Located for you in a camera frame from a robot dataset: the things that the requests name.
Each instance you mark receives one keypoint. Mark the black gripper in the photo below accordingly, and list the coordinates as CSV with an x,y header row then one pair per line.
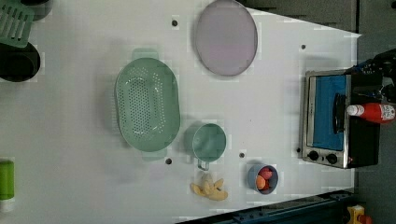
x,y
380,71

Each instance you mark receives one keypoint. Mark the red ketchup bottle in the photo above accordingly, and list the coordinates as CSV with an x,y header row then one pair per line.
x,y
373,112

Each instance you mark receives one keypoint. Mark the black silver toaster oven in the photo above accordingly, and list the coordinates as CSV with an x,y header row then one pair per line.
x,y
330,136

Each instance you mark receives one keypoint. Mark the yellow orange toy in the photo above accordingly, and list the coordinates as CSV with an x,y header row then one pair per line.
x,y
358,216

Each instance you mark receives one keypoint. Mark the blue cup with fruit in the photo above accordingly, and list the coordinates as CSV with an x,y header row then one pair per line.
x,y
262,178

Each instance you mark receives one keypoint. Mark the green mug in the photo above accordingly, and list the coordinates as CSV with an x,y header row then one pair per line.
x,y
208,144

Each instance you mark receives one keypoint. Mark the yellow banana peel toy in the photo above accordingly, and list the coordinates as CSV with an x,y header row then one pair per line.
x,y
210,189

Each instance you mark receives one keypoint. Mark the green perforated colander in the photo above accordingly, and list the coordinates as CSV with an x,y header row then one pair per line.
x,y
147,102

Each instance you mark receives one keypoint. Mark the green slotted spatula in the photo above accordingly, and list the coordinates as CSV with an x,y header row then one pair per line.
x,y
15,23

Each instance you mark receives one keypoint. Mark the green white bottle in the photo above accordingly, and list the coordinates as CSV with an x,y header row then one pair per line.
x,y
7,186

